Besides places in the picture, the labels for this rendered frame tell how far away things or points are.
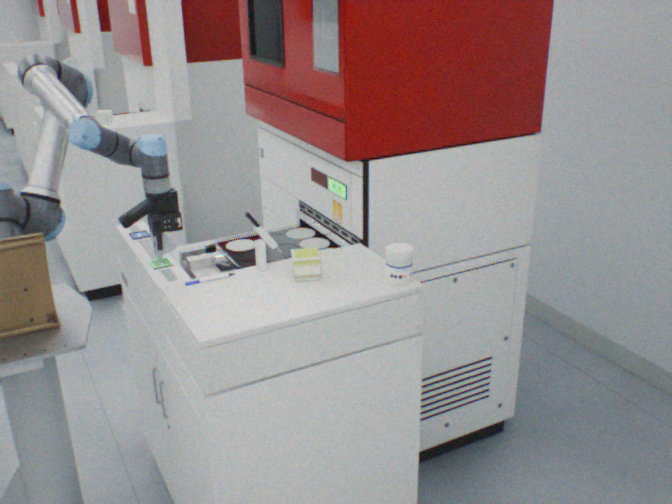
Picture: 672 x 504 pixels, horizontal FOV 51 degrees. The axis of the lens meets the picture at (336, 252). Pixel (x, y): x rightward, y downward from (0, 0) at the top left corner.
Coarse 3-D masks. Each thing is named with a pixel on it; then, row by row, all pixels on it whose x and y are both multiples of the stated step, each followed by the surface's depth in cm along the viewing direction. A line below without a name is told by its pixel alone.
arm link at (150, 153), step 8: (144, 136) 188; (152, 136) 188; (160, 136) 188; (136, 144) 190; (144, 144) 186; (152, 144) 186; (160, 144) 187; (136, 152) 189; (144, 152) 186; (152, 152) 186; (160, 152) 188; (136, 160) 189; (144, 160) 188; (152, 160) 187; (160, 160) 188; (144, 168) 189; (152, 168) 188; (160, 168) 189; (168, 168) 192; (144, 176) 190; (152, 176) 189; (160, 176) 190
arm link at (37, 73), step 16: (32, 64) 197; (48, 64) 201; (32, 80) 196; (48, 80) 194; (48, 96) 191; (64, 96) 190; (64, 112) 187; (80, 112) 186; (80, 128) 179; (96, 128) 181; (80, 144) 180; (96, 144) 182; (112, 144) 186
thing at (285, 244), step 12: (288, 228) 245; (312, 228) 245; (228, 240) 235; (252, 240) 235; (276, 240) 235; (288, 240) 235; (300, 240) 234; (228, 252) 226; (240, 252) 225; (252, 252) 226; (276, 252) 225; (288, 252) 225; (240, 264) 216; (252, 264) 216
